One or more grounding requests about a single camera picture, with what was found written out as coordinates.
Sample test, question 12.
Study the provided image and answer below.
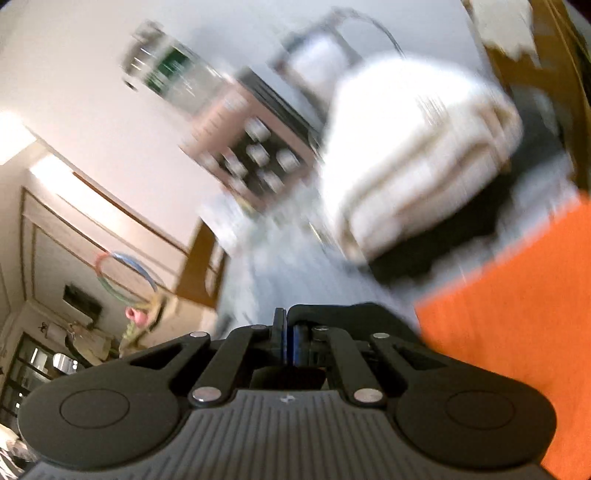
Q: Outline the left wooden chair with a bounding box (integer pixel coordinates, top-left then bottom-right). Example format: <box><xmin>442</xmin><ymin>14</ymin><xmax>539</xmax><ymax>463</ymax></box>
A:
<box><xmin>174</xmin><ymin>222</ymin><xmax>228</xmax><ymax>310</ymax></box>

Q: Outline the colourful hula hoop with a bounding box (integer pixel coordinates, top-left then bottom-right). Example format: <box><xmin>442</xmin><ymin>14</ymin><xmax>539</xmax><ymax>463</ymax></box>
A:
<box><xmin>93</xmin><ymin>251</ymin><xmax>162</xmax><ymax>309</ymax></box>

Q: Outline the orange patterned tablecloth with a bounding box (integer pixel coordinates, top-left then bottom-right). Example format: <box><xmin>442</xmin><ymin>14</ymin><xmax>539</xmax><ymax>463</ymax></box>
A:
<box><xmin>416</xmin><ymin>196</ymin><xmax>590</xmax><ymax>479</ymax></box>

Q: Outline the white cream garment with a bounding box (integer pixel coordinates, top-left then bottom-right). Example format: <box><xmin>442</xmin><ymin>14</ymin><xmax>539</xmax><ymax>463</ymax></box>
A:
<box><xmin>320</xmin><ymin>55</ymin><xmax>523</xmax><ymax>264</ymax></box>

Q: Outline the pink water dispenser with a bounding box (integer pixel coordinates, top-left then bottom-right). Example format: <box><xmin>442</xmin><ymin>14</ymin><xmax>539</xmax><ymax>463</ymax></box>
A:
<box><xmin>181</xmin><ymin>65</ymin><xmax>324</xmax><ymax>211</ymax></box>

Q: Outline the clear water bottle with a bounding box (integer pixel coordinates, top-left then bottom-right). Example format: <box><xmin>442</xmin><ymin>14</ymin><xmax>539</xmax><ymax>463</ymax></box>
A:
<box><xmin>121</xmin><ymin>20</ymin><xmax>228</xmax><ymax>116</ymax></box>

